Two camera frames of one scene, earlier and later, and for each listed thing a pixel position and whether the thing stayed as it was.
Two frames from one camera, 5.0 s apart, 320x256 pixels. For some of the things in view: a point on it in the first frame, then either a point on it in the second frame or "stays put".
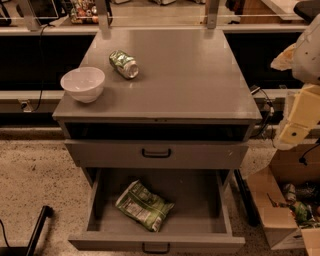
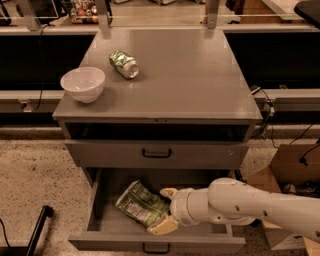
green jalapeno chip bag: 143,206 stays put
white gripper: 308,56 → 179,205
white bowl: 84,84 stays put
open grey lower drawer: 202,218 stays put
